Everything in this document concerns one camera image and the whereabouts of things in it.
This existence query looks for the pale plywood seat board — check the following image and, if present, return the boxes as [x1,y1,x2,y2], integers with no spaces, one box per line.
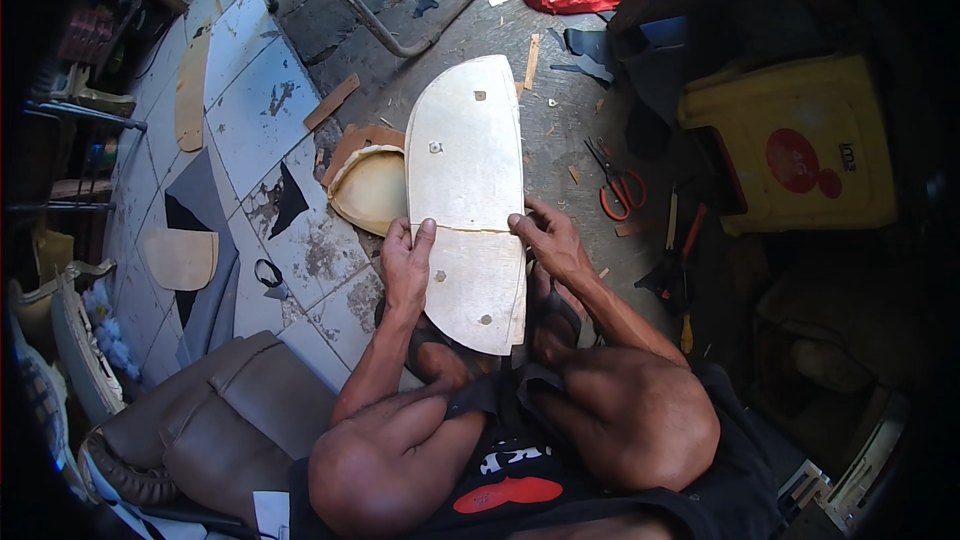
[404,54,528,357]

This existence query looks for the white ornate chair frame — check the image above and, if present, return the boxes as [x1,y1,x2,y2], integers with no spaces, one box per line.
[6,258,130,425]

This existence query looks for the brown cardboard piece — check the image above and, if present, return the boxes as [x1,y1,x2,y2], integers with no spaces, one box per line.
[320,123,407,189]

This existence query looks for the white stuffing tufts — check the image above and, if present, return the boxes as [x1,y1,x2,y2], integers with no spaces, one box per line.
[81,280,142,382]

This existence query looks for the black strap loop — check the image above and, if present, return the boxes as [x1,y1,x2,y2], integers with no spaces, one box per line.
[252,258,291,302]

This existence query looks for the white appliance casing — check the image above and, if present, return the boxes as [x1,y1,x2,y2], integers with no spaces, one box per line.
[776,388,913,535]

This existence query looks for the yellow plastic container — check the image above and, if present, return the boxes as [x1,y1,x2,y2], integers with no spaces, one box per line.
[676,52,900,238]

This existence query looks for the long plywood cutout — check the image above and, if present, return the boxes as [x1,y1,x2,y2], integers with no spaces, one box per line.
[174,28,213,154]

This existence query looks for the rounded plywood cutout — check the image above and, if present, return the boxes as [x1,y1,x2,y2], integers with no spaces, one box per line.
[143,228,221,292]

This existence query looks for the person's right hand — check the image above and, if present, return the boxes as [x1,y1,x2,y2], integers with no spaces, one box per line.
[507,195,595,291]

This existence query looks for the yellow-handled screwdriver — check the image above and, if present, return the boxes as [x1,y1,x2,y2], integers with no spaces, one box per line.
[678,201,710,355]

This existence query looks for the beige curved seat shell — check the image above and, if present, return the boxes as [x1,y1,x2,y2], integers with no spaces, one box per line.
[327,144,410,238]

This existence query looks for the person's body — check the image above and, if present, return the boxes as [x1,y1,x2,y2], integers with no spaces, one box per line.
[288,363,785,540]

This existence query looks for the black triangular fabric scrap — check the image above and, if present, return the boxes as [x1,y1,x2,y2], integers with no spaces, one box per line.
[267,160,311,241]

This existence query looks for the black hand tool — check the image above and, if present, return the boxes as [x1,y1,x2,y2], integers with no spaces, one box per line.
[633,249,690,318]

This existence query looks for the person's legs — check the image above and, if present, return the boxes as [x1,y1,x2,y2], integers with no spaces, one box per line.
[307,262,723,540]

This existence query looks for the pale wood strip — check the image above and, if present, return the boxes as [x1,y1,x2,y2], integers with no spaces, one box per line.
[522,33,541,92]

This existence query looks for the cluttered shelf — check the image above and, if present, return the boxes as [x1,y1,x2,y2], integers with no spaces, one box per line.
[21,0,162,230]

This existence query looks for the brown wood strip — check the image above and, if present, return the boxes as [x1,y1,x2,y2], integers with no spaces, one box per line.
[303,72,361,132]

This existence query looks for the person's left hand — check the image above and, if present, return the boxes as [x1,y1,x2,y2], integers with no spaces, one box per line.
[380,217,438,318]

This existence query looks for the brown leather seat cushion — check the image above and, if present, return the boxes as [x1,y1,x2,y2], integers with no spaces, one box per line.
[78,330,340,528]

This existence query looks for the red-handled scissors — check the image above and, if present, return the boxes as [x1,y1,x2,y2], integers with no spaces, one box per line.
[583,136,648,223]

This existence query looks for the black leather scraps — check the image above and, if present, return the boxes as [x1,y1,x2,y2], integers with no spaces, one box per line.
[547,15,691,85]

